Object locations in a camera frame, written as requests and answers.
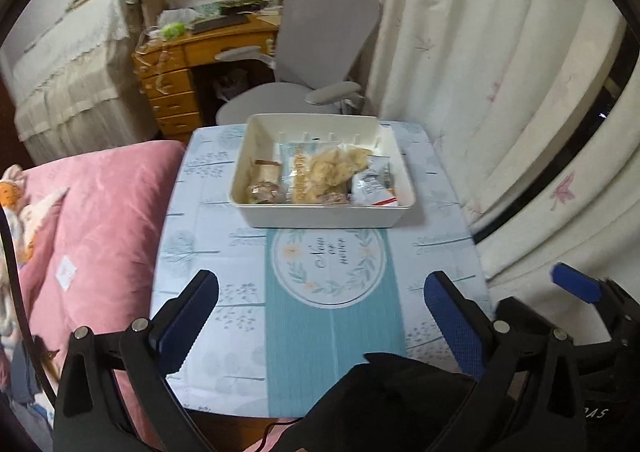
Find yellow mountain snack packet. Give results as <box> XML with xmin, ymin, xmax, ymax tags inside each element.
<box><xmin>288</xmin><ymin>143</ymin><xmax>319</xmax><ymax>204</ymax></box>

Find lace covered cabinet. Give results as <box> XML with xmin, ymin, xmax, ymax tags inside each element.
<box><xmin>6</xmin><ymin>0</ymin><xmax>158</xmax><ymax>165</ymax></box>

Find light blue snack packet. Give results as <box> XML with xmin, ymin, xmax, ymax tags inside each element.
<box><xmin>279</xmin><ymin>142</ymin><xmax>299</xmax><ymax>188</ymax></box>

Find leaf pattern tablecloth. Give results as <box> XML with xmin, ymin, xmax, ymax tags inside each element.
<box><xmin>152</xmin><ymin>123</ymin><xmax>491</xmax><ymax>417</ymax></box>

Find wooden desk with drawers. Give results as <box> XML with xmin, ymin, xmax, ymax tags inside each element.
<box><xmin>131</xmin><ymin>16</ymin><xmax>279</xmax><ymax>142</ymax></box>

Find black cable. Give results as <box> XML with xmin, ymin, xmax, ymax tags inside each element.
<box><xmin>0</xmin><ymin>203</ymin><xmax>59</xmax><ymax>413</ymax></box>

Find pink quilt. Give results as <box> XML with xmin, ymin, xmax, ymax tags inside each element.
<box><xmin>14</xmin><ymin>139</ymin><xmax>188</xmax><ymax>448</ymax></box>

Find green tissue pack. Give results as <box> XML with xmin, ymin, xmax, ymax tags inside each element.
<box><xmin>160</xmin><ymin>22</ymin><xmax>188</xmax><ymax>42</ymax></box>

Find white red snack bag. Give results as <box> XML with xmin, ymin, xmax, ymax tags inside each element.
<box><xmin>350</xmin><ymin>155</ymin><xmax>398</xmax><ymax>207</ymax></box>

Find grey office chair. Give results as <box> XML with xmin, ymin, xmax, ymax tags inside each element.
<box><xmin>216</xmin><ymin>0</ymin><xmax>382</xmax><ymax>126</ymax></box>

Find clear bag yellow crackers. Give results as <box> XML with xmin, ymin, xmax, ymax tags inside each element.
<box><xmin>310</xmin><ymin>144</ymin><xmax>373</xmax><ymax>198</ymax></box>

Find white floral curtain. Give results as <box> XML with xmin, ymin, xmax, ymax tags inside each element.
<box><xmin>360</xmin><ymin>0</ymin><xmax>639</xmax><ymax>344</ymax></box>

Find brown pastry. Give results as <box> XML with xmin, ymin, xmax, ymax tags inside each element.
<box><xmin>246</xmin><ymin>181</ymin><xmax>286</xmax><ymax>204</ymax></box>

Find white plastic storage bin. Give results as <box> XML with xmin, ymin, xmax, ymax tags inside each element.
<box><xmin>229</xmin><ymin>113</ymin><xmax>416</xmax><ymax>229</ymax></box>

